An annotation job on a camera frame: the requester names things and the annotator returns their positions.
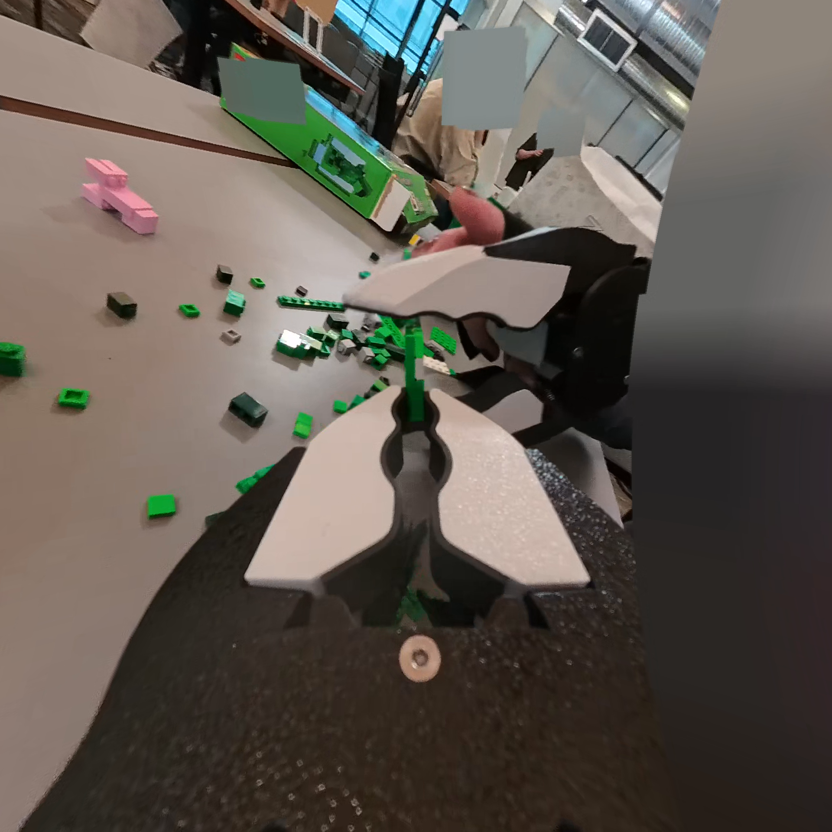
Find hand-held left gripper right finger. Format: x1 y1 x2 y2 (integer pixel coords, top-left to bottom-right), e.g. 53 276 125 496
426 388 592 628

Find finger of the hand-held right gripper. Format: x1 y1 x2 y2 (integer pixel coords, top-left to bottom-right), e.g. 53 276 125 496
342 246 574 332
455 367 568 449

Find person's right hand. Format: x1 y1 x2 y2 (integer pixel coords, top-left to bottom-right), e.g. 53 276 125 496
416 187 511 257

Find white paper sheet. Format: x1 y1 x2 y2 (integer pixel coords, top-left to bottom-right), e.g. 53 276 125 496
81 0 184 69

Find pink brick pig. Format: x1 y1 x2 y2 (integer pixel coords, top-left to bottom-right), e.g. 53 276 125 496
81 158 160 235

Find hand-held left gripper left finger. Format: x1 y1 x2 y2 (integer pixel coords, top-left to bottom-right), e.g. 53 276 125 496
244 385 408 628

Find green mosaic tile panel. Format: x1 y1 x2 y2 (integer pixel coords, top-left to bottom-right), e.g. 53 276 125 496
403 328 428 423

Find white air vent grille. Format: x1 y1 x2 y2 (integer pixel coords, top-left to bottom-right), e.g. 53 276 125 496
577 10 639 72

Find grey desk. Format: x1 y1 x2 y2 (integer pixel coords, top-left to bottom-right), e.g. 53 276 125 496
0 16 631 829

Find printed white paper bag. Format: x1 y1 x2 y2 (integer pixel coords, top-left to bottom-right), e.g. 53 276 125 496
507 146 664 257

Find dark green long brick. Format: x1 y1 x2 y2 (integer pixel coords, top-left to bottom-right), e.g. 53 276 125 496
227 392 269 429

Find wooden book stand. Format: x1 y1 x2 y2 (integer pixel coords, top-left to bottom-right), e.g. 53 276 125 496
296 0 339 53

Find silver ventilation duct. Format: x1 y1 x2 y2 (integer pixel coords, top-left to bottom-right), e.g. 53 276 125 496
640 0 709 46

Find distant wooden desk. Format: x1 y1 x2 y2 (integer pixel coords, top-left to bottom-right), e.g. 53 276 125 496
224 0 368 95

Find green brick set box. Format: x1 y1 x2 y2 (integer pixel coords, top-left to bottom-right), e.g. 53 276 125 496
221 42 438 234

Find scattered small green bricks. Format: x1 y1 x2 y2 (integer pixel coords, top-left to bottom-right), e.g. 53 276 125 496
0 250 469 625

